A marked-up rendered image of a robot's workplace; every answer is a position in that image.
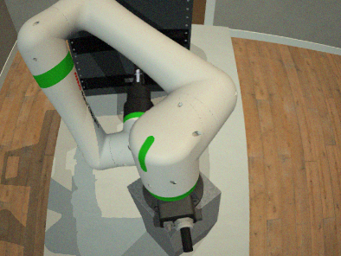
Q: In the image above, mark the black open-frame rack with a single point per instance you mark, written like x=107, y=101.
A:
x=109, y=72

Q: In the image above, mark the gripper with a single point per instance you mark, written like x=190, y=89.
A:
x=138, y=91

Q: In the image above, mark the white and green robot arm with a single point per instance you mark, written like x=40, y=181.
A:
x=167, y=140

